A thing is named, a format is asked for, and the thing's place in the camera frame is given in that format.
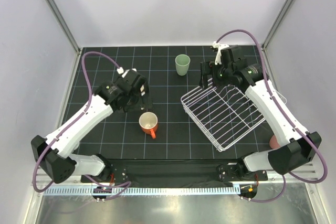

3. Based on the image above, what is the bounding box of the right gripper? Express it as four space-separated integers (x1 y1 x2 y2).
199 60 233 89

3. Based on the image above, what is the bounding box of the orange mug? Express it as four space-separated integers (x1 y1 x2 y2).
139 112 158 139

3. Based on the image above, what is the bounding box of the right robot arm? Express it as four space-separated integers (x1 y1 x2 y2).
200 59 328 182

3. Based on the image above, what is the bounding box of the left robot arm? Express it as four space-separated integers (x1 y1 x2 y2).
31 69 153 184

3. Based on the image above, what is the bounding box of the pale green tumbler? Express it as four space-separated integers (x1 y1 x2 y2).
175 54 191 76

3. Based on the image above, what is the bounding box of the black gridded table mat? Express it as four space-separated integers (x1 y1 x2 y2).
63 45 273 159

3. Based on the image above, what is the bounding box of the pink cup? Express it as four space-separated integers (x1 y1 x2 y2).
269 135 280 149

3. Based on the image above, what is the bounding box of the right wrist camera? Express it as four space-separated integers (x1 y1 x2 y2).
211 41 244 65

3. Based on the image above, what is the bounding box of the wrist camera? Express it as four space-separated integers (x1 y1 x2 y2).
211 41 244 65
122 69 139 82

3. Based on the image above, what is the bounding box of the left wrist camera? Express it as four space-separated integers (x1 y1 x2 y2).
122 69 139 82

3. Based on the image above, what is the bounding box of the white wire dish rack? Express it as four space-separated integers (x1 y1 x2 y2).
180 83 287 152

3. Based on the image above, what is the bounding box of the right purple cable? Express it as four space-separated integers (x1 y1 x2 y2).
216 29 328 204

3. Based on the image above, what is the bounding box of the purple cable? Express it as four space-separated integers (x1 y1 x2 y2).
216 29 328 204
31 51 132 200

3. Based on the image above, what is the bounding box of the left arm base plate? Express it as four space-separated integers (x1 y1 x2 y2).
110 164 129 184

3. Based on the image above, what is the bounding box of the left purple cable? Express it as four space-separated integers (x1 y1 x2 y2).
31 51 132 200

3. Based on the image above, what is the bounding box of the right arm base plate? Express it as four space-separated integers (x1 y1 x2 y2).
217 163 239 182

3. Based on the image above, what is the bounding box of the slotted cable duct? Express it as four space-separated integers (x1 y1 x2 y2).
44 184 240 196

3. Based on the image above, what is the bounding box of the aluminium rail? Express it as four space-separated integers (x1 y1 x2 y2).
266 163 321 183

